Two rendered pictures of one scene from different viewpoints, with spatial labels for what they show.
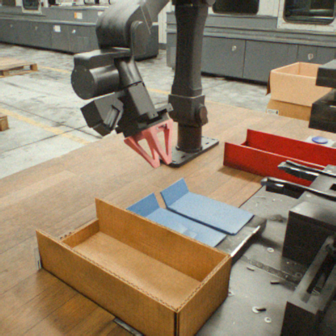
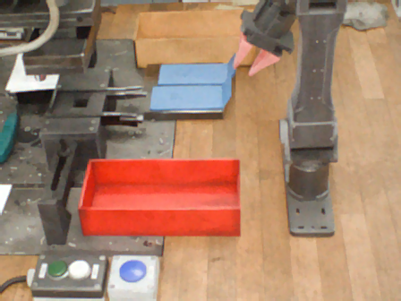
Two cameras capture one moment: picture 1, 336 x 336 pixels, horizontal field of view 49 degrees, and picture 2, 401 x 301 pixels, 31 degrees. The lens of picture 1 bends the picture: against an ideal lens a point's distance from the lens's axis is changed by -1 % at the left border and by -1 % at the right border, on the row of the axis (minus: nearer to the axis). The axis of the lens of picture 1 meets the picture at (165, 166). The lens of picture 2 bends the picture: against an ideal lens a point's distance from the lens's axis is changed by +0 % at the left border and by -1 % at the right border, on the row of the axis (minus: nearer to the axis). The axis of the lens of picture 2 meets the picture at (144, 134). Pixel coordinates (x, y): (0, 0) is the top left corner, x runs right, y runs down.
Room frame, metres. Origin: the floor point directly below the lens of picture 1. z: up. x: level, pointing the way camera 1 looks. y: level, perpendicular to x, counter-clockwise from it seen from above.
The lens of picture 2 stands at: (1.53, -0.69, 1.72)
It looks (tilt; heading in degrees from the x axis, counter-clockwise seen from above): 38 degrees down; 152
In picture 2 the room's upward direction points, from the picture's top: 7 degrees counter-clockwise
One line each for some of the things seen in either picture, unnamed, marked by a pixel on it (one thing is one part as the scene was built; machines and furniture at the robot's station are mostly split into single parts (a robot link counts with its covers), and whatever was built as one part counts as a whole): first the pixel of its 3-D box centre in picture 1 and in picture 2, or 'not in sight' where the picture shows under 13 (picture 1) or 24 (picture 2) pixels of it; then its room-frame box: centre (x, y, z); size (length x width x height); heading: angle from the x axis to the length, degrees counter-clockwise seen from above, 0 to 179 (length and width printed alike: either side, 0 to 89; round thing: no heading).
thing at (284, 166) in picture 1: (299, 170); (122, 117); (0.61, -0.24, 0.98); 0.07 x 0.02 x 0.01; 53
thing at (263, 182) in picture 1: (283, 186); (126, 92); (0.55, -0.20, 0.98); 0.07 x 0.02 x 0.01; 53
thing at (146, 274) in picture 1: (126, 266); (195, 38); (0.41, 0.05, 0.93); 0.25 x 0.13 x 0.08; 53
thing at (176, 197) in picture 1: (206, 203); (191, 91); (0.57, -0.07, 0.93); 0.15 x 0.07 x 0.03; 53
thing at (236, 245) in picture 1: (201, 230); (183, 90); (0.52, -0.06, 0.91); 0.17 x 0.16 x 0.02; 143
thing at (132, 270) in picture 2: (319, 142); (132, 272); (0.88, -0.39, 0.93); 0.04 x 0.04 x 0.02
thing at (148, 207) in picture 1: (174, 222); (197, 68); (0.51, -0.01, 0.93); 0.15 x 0.07 x 0.03; 52
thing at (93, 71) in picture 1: (107, 58); not in sight; (0.65, 0.10, 1.17); 0.12 x 0.09 x 0.12; 145
